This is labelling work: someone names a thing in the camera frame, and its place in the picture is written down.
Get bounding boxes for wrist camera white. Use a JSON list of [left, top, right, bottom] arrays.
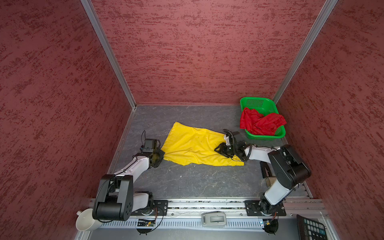
[[223, 129, 240, 146], [141, 139, 161, 153]]

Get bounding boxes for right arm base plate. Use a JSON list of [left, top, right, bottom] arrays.
[[244, 200, 287, 217]]

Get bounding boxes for right circuit board with wires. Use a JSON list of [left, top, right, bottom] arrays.
[[263, 212, 279, 235]]

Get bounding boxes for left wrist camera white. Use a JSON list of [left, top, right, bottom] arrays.
[[141, 139, 161, 153]]

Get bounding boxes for black calculator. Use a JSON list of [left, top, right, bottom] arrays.
[[297, 215, 328, 240]]

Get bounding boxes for left corner aluminium post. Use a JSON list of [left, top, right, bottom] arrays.
[[81, 0, 137, 111]]

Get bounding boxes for corner aluminium post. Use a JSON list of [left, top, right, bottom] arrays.
[[273, 0, 338, 104], [81, 0, 137, 111]]

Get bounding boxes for small wooden block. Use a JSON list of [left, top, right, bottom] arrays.
[[264, 177, 277, 188]]

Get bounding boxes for right corner aluminium post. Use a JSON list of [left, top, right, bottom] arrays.
[[273, 0, 338, 104]]

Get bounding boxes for left circuit board with wires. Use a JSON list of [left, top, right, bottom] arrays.
[[136, 208, 165, 235]]

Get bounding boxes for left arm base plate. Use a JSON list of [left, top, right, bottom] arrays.
[[131, 200, 169, 216]]

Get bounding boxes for yellow shorts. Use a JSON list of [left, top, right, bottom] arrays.
[[162, 122, 244, 167]]

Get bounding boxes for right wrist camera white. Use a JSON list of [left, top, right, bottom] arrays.
[[223, 129, 240, 146]]

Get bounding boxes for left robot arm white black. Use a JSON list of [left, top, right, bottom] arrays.
[[92, 150, 165, 223]]

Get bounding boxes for white ceramic cup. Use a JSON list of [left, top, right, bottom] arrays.
[[76, 209, 103, 232]]

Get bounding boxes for white slotted cable duct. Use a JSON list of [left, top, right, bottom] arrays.
[[100, 218, 265, 231]]

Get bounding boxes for red shorts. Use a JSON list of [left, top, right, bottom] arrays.
[[240, 108, 287, 136]]

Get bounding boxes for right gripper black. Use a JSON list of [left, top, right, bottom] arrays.
[[214, 142, 238, 158]]

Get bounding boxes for circuit board with wires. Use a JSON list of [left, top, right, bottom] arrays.
[[136, 208, 165, 235], [263, 212, 279, 235]]

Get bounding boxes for aluminium rail frame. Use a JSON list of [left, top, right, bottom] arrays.
[[74, 196, 340, 240]]

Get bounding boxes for green plastic basket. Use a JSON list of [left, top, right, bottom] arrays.
[[240, 97, 286, 141]]

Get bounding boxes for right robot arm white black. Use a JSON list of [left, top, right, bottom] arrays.
[[215, 141, 312, 216]]

